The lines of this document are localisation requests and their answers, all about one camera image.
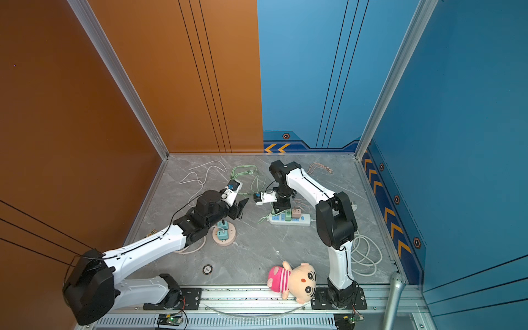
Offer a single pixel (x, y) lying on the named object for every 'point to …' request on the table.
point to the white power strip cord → (365, 254)
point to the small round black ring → (207, 269)
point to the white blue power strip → (280, 218)
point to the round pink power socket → (232, 236)
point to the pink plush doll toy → (300, 282)
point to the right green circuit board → (347, 321)
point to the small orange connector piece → (153, 232)
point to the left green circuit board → (169, 320)
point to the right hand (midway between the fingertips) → (279, 204)
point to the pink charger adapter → (296, 213)
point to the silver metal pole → (397, 283)
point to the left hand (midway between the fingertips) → (242, 192)
